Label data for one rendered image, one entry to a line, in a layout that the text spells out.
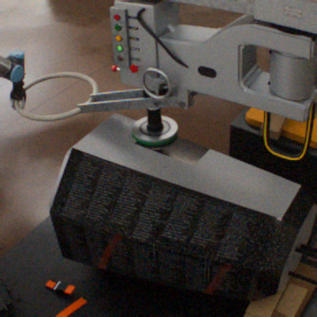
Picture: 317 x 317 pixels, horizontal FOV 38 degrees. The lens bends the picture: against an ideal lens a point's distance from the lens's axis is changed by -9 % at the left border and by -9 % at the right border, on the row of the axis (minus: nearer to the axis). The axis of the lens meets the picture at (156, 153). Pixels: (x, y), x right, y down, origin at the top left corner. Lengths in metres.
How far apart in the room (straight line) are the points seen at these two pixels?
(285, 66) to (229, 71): 0.24
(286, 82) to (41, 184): 2.19
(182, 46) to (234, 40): 0.23
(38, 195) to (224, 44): 2.01
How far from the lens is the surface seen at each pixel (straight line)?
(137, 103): 2.29
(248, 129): 2.62
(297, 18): 1.69
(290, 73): 1.82
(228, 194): 2.05
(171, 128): 2.38
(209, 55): 1.92
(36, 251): 3.05
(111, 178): 2.24
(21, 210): 3.37
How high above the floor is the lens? 2.21
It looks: 37 degrees down
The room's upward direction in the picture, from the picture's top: 4 degrees counter-clockwise
